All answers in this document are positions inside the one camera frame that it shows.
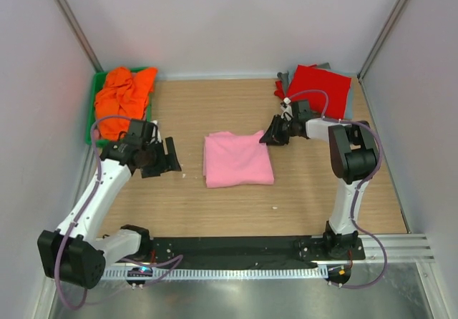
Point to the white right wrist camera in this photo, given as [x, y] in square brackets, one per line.
[286, 109]

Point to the folded grey t shirt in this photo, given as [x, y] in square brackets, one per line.
[286, 78]

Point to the pink t shirt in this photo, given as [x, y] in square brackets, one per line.
[231, 160]

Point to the folded red t shirt bottom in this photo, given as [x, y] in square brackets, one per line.
[279, 90]

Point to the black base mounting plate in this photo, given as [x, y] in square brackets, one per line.
[253, 253]

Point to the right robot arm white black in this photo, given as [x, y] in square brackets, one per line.
[355, 158]

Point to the green plastic bin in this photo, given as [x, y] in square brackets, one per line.
[92, 133]

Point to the right aluminium frame post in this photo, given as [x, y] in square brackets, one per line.
[389, 25]

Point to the aluminium frame post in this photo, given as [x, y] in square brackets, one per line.
[389, 25]
[80, 36]

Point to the white slotted cable duct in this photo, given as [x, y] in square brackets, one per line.
[124, 272]

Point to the folded red t shirt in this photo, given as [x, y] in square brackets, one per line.
[319, 87]
[279, 90]

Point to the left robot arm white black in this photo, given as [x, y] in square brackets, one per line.
[73, 253]

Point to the folded red t shirt top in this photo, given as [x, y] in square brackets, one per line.
[319, 87]

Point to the left aluminium frame post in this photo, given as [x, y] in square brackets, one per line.
[80, 36]

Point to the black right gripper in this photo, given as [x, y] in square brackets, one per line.
[273, 136]

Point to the orange t shirt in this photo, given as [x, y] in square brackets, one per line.
[124, 94]

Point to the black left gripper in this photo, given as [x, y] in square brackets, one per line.
[167, 163]

